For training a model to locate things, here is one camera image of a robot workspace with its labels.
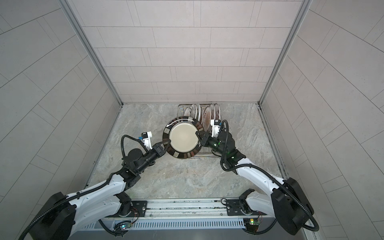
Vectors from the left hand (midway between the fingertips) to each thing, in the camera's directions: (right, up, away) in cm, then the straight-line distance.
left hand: (174, 142), depth 74 cm
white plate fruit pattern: (+8, +16, +24) cm, 30 cm away
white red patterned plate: (+4, +15, +25) cm, 29 cm away
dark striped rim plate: (+3, +5, +2) cm, 6 cm away
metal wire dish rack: (+16, +15, +25) cm, 33 cm away
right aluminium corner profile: (+62, +18, +45) cm, 79 cm away
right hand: (+10, +3, +1) cm, 10 cm away
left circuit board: (-20, -35, -9) cm, 42 cm away
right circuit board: (+36, -37, -6) cm, 52 cm away
